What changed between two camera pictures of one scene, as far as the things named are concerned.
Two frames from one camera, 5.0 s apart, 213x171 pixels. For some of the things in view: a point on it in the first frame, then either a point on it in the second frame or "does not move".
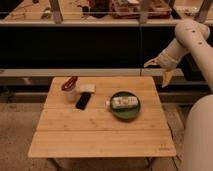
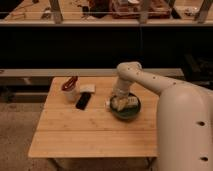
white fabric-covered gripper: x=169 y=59 -> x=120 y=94
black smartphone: x=83 y=100 does not move
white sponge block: x=87 y=88 does not move
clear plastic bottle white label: x=123 y=102 does not move
